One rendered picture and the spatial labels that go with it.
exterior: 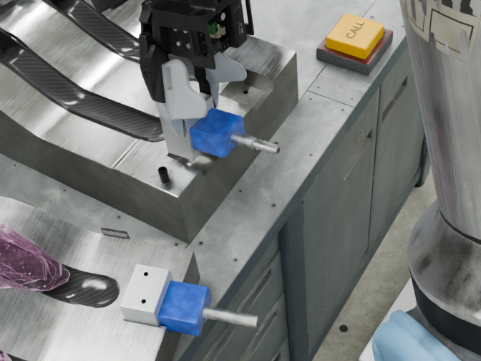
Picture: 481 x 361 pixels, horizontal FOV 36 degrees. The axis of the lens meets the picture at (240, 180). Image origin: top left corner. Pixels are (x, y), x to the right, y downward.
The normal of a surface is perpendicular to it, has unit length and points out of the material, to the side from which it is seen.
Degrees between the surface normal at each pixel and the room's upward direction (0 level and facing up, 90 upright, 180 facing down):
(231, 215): 0
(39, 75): 28
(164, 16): 82
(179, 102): 72
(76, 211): 0
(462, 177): 85
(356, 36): 0
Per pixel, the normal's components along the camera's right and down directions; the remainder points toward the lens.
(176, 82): -0.56, 0.44
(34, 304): 0.33, -0.51
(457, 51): -0.75, 0.47
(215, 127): -0.12, -0.77
